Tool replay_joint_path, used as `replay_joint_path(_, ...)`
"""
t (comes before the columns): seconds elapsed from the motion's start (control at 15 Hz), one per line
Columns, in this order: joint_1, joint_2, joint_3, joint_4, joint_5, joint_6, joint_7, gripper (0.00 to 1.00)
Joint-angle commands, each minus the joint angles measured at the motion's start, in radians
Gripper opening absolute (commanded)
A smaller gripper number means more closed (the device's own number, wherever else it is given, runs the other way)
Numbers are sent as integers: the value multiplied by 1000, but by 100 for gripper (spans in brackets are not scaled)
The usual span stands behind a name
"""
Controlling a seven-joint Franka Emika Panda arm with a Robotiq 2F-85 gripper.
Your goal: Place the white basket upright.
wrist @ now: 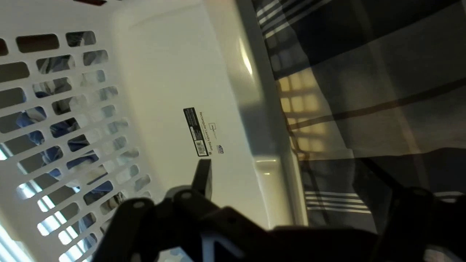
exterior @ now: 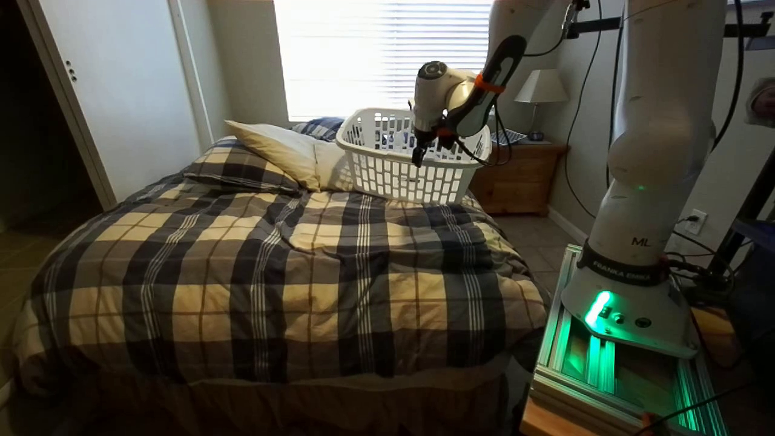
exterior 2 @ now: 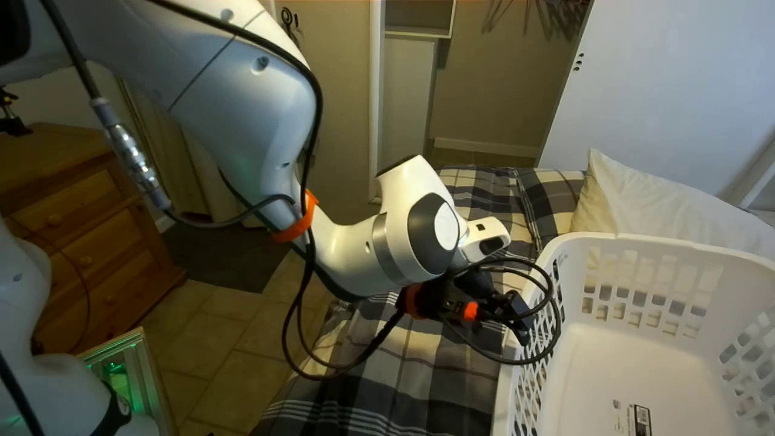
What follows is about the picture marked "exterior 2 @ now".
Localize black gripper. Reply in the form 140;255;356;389
450;269;540;347

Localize white plastic laundry basket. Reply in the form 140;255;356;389
489;231;775;436

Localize aluminium robot base stand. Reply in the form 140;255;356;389
81;325;176;436

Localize plaid checkered comforter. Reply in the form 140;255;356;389
251;165;588;436

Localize cream white pillow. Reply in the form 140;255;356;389
568;148;775;262

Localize white room door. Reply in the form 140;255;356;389
537;0;775;202

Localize dark floor mat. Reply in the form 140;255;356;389
162;217;295;295

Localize wooden dresser with drawers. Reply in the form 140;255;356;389
0;121;188;359

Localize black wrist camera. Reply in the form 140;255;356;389
416;276;465;323

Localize white closet door frame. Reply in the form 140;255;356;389
368;0;460;180

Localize wire clothes hangers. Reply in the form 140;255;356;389
483;0;597;43

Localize dark hanging straps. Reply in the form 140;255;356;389
276;4;307;51

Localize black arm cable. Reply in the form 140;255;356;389
40;0;569;383

